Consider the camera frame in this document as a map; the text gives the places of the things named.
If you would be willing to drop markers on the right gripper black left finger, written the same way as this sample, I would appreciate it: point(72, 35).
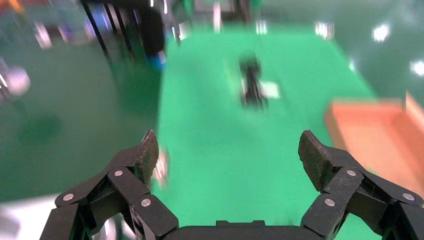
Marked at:
point(129, 185)

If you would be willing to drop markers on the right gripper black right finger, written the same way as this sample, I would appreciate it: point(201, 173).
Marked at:
point(344, 185)

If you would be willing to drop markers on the open brown cardboard box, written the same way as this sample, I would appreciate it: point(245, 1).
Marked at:
point(371, 139)

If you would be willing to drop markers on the green table cloth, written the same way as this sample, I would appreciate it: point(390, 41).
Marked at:
point(215, 149)

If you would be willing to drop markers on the black stand frame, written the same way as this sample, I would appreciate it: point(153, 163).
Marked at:
point(150, 33)

